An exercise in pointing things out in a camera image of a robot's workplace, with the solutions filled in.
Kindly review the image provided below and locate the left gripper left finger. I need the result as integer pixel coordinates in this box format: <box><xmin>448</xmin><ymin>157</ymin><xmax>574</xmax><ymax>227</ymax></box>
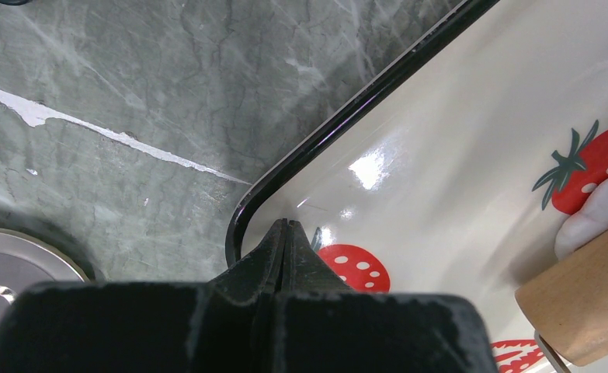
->
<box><xmin>0</xmin><ymin>219</ymin><xmax>288</xmax><ymax>372</ymax></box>

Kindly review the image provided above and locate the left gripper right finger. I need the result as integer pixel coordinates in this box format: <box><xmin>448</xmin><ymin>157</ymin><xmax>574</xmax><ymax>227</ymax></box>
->
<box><xmin>269</xmin><ymin>221</ymin><xmax>497</xmax><ymax>372</ymax></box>

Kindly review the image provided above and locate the strawberry pattern white tray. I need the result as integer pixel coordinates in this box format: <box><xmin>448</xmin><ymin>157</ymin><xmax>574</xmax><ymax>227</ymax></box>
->
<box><xmin>226</xmin><ymin>1</ymin><xmax>608</xmax><ymax>372</ymax></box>

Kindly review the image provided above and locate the wooden rolling pin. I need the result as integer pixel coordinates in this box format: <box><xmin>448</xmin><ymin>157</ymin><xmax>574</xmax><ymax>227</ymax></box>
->
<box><xmin>515</xmin><ymin>230</ymin><xmax>608</xmax><ymax>372</ymax></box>

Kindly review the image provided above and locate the white dough ball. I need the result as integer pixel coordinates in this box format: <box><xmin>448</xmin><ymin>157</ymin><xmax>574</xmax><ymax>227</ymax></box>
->
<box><xmin>554</xmin><ymin>179</ymin><xmax>608</xmax><ymax>260</ymax></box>

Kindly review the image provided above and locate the steel baking tray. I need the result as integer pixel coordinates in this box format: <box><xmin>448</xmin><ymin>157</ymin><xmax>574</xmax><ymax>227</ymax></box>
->
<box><xmin>0</xmin><ymin>228</ymin><xmax>89</xmax><ymax>320</ymax></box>

